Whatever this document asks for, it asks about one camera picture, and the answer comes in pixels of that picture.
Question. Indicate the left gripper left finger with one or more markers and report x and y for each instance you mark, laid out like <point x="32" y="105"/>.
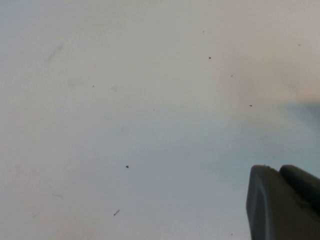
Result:
<point x="275" y="207"/>

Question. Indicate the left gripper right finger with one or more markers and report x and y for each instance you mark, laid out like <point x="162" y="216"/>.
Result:
<point x="302" y="182"/>

